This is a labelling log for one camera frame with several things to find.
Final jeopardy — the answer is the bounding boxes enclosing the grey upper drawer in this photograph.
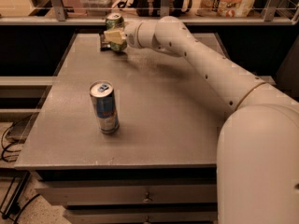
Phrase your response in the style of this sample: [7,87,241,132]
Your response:
[36,181,217,206]

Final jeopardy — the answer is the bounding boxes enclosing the printed snack bag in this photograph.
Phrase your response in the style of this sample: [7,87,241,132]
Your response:
[196,0,255,18]

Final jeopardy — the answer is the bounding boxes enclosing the green soda can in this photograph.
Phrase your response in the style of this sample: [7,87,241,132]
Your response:
[106,13,127,52]

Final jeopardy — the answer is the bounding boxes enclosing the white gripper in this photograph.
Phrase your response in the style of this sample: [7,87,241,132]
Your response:
[104,21,158,49]

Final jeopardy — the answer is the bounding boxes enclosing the metal railing frame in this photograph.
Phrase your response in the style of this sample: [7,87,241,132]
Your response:
[0,0,299,26]

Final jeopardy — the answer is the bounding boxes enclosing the blue silver energy drink can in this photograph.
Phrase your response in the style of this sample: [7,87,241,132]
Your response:
[90,81,119,133]

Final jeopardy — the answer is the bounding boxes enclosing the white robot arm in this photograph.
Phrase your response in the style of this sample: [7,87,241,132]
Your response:
[105,13,299,224]

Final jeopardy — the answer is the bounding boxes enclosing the dark rxbar chocolate wrapper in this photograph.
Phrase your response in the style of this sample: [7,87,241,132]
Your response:
[100,34,111,51]

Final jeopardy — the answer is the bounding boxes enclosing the black floor cables left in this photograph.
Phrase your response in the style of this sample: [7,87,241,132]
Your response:
[0,114,41,224]

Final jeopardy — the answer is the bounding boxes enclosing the grey drawer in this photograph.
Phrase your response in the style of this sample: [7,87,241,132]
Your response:
[64,205,218,224]
[36,181,217,206]

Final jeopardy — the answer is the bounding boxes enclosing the grey lower drawer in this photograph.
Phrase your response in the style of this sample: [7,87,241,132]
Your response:
[64,205,218,224]

